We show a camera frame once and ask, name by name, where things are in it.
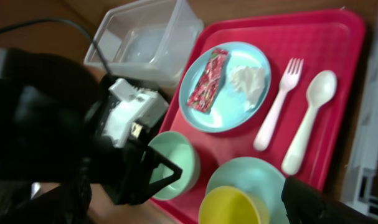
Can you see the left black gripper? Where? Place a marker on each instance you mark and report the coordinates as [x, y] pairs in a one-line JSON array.
[[117, 168]]

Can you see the clear plastic bin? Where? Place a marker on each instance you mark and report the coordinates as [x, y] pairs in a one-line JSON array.
[[149, 40]]

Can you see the light blue bowl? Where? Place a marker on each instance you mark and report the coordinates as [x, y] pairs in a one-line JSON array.
[[256, 177]]

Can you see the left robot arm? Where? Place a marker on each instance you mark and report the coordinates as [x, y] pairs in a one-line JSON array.
[[50, 113]]

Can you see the red snack wrapper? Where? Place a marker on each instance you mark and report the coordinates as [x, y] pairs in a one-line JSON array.
[[203, 95]]

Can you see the red serving tray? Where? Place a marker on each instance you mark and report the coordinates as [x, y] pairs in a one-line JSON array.
[[325, 40]]

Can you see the white plastic fork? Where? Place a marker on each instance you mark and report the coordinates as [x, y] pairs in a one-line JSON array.
[[289, 80]]

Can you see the white tissue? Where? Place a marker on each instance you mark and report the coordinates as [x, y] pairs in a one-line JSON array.
[[250, 81]]

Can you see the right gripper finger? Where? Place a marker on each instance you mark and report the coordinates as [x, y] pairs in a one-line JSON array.
[[306, 205]]

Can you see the yellow cup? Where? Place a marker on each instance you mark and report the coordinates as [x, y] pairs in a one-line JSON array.
[[230, 205]]

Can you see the grey dishwasher rack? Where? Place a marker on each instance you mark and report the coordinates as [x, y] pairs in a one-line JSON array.
[[362, 167]]

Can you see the green bowl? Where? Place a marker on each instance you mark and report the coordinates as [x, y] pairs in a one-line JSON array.
[[177, 148]]

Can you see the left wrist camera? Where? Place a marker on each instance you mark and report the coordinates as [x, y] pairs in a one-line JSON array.
[[132, 111]]

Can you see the light blue plate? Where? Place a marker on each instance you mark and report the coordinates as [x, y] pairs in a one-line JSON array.
[[230, 107]]

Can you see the white plastic spoon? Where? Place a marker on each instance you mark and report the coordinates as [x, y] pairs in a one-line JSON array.
[[320, 91]]

